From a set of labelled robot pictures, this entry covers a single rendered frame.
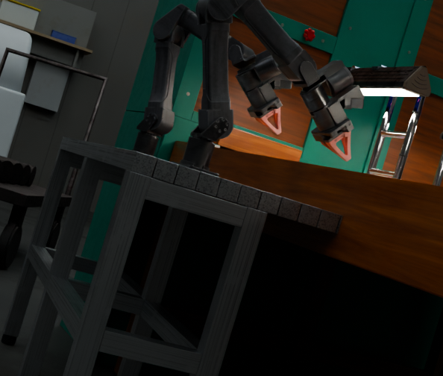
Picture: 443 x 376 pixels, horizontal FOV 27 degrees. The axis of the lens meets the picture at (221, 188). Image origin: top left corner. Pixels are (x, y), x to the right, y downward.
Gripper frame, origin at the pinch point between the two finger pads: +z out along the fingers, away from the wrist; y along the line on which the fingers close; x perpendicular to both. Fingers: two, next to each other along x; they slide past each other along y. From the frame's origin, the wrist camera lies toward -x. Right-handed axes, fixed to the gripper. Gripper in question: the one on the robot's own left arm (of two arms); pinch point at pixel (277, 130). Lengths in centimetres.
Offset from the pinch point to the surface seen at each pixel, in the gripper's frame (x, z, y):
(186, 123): 9.4, -6.6, 45.9
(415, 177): -55, 57, 47
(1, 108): 17, -8, 408
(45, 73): -97, 26, 858
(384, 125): -32.5, 19.1, 5.0
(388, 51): -68, 13, 47
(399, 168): -23.1, 26.9, -9.9
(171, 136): 16.0, -5.7, 45.9
